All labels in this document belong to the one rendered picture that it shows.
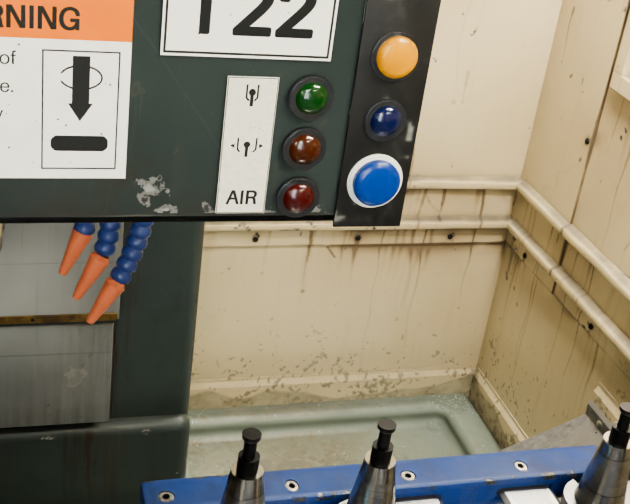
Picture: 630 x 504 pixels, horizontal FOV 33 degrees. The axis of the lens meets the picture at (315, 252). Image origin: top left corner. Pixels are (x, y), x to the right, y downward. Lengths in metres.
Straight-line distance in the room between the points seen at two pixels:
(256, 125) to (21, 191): 0.14
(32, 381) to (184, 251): 0.27
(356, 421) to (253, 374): 0.23
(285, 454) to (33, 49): 1.49
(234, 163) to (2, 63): 0.14
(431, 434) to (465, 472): 1.14
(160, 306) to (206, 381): 0.55
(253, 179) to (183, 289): 0.83
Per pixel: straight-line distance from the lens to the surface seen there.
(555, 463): 1.03
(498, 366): 2.09
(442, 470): 0.98
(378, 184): 0.65
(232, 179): 0.63
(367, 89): 0.63
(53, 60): 0.59
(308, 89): 0.62
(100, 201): 0.63
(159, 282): 1.45
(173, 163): 0.62
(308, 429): 2.06
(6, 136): 0.61
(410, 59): 0.63
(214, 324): 1.93
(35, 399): 1.49
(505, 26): 1.85
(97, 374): 1.47
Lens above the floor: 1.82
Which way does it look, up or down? 27 degrees down
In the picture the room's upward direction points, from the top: 8 degrees clockwise
